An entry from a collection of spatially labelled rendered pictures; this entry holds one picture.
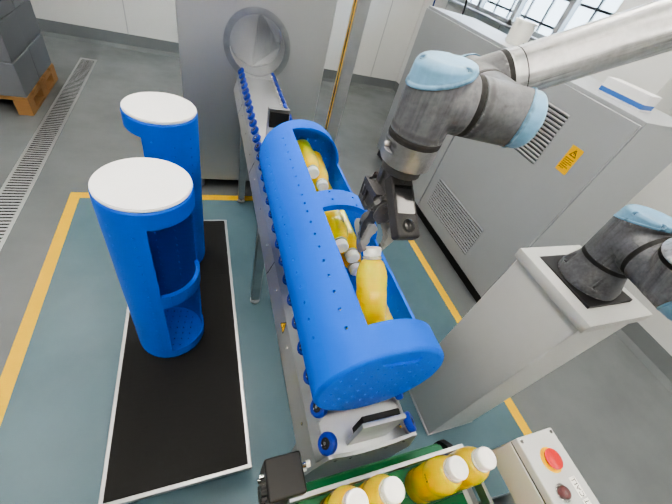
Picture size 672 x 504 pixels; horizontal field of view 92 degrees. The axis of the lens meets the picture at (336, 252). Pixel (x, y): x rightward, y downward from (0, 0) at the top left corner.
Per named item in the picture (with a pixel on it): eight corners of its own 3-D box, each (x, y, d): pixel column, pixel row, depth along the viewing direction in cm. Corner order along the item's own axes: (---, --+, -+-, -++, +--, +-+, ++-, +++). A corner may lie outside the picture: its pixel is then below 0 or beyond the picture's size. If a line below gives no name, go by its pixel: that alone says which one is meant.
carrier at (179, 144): (187, 230, 208) (142, 249, 190) (173, 90, 148) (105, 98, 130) (214, 257, 199) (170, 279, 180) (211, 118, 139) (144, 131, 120)
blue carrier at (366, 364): (320, 190, 137) (344, 127, 119) (404, 400, 82) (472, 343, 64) (252, 181, 125) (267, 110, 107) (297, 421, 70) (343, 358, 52)
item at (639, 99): (608, 92, 182) (619, 78, 177) (649, 112, 168) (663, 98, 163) (596, 90, 177) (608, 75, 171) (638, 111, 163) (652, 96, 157)
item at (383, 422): (382, 424, 78) (402, 405, 69) (386, 435, 76) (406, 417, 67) (343, 434, 74) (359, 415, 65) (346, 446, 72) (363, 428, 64)
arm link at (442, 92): (496, 76, 43) (427, 57, 41) (450, 159, 52) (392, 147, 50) (472, 55, 50) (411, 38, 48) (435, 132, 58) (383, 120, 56)
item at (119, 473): (226, 234, 235) (226, 219, 224) (250, 475, 140) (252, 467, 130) (143, 236, 215) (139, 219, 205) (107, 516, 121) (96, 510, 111)
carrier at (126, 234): (131, 358, 147) (199, 358, 155) (70, 208, 87) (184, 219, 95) (148, 306, 167) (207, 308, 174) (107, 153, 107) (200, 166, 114)
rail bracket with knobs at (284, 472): (300, 459, 71) (309, 446, 64) (307, 499, 66) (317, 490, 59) (254, 472, 67) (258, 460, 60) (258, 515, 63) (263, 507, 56)
